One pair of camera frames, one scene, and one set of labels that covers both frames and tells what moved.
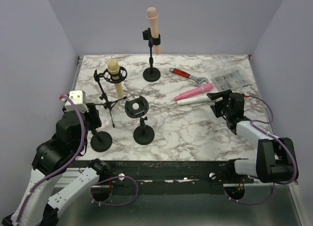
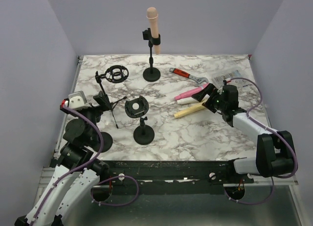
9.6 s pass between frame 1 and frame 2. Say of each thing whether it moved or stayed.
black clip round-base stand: stayed
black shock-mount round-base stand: stayed
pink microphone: stayed
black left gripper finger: moved
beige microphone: moved
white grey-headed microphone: stayed
